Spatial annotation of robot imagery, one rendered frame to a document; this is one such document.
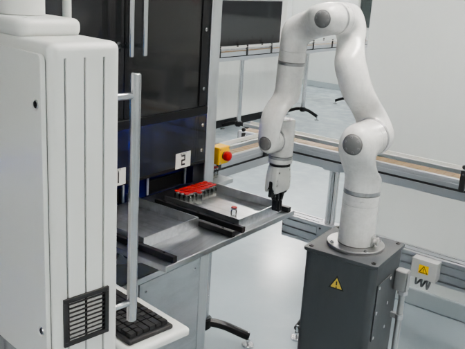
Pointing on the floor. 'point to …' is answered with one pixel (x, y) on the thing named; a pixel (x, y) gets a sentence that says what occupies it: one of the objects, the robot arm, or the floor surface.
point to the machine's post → (200, 171)
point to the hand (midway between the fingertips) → (276, 205)
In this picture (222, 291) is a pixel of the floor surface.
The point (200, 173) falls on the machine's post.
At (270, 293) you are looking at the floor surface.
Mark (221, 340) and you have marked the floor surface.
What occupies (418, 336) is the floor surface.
